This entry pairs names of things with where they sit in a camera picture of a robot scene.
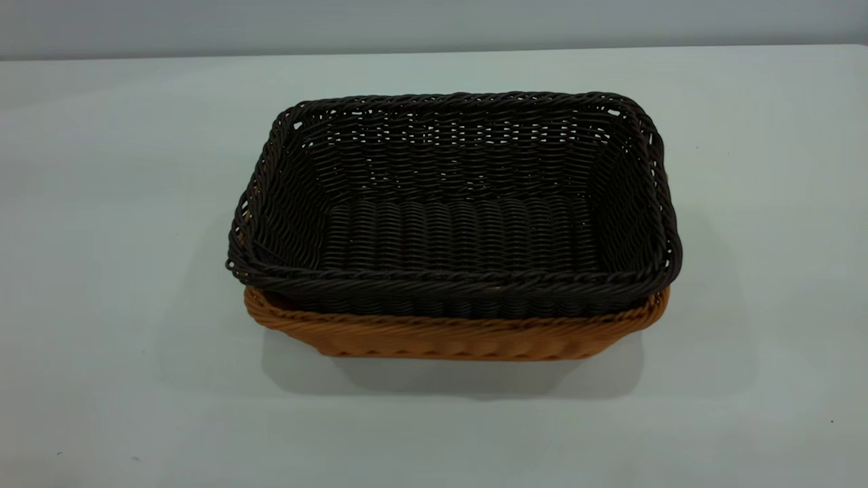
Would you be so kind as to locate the dark brown wicker basket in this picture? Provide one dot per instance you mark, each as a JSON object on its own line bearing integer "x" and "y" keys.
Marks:
{"x": 461, "y": 230}

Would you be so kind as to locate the light brown wicker basket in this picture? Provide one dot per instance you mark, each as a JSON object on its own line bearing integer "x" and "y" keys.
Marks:
{"x": 461, "y": 339}

